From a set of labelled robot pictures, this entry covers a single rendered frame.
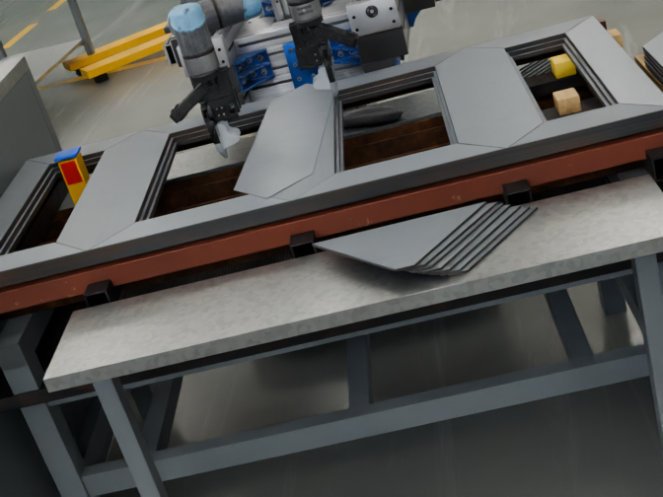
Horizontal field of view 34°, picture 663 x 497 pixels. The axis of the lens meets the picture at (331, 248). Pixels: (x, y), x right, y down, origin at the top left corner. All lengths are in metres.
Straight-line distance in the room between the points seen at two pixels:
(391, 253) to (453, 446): 0.91
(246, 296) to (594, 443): 1.02
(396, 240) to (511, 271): 0.25
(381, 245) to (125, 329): 0.53
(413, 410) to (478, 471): 0.30
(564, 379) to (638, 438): 0.32
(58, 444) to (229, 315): 0.69
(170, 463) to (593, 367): 0.99
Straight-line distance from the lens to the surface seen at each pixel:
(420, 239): 2.03
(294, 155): 2.44
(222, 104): 2.49
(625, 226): 2.02
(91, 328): 2.20
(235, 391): 3.28
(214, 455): 2.55
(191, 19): 2.44
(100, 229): 2.39
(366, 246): 2.06
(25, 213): 2.70
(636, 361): 2.49
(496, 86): 2.54
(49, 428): 2.57
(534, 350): 3.09
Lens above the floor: 1.67
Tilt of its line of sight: 25 degrees down
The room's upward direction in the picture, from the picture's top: 16 degrees counter-clockwise
